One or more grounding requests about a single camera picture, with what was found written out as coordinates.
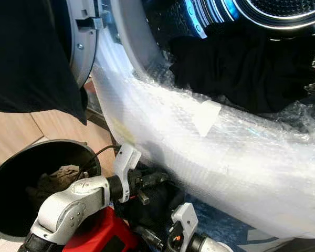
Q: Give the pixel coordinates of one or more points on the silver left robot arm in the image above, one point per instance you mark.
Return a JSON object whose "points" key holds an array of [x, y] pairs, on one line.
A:
{"points": [[73, 205]]}

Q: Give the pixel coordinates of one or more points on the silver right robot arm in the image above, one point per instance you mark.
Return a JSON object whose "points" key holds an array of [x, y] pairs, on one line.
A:
{"points": [[212, 245]]}

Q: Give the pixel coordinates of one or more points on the white washing machine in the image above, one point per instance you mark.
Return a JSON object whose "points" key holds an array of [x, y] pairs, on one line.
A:
{"points": [[257, 173]]}

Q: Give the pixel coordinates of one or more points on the black clothes pile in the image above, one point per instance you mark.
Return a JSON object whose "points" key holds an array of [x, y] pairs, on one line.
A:
{"points": [[241, 68]]}

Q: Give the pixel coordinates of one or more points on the clear bubble wrap sheet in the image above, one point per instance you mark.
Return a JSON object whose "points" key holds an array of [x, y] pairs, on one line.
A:
{"points": [[178, 152]]}

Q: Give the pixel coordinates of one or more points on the red robot torso panel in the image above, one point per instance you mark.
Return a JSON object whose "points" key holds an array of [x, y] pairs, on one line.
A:
{"points": [[105, 233]]}

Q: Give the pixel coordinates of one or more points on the brown cloth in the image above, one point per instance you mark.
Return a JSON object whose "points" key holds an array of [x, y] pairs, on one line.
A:
{"points": [[58, 181]]}

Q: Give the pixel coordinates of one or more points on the white tape piece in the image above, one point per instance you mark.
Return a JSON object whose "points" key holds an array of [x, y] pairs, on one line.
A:
{"points": [[207, 118]]}

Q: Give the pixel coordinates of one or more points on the black round laundry basket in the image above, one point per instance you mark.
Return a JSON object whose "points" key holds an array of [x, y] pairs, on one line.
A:
{"points": [[21, 173]]}

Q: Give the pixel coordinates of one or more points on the grey washer door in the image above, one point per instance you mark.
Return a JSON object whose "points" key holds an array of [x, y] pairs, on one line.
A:
{"points": [[86, 47]]}

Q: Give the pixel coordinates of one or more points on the black hanging garment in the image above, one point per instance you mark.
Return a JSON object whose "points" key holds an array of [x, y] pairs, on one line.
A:
{"points": [[31, 52]]}

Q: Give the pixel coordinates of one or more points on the steel washer drum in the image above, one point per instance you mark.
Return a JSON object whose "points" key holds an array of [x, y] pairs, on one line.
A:
{"points": [[257, 13]]}

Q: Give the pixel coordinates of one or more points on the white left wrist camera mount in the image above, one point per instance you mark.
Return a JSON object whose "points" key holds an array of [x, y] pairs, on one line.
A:
{"points": [[127, 160]]}

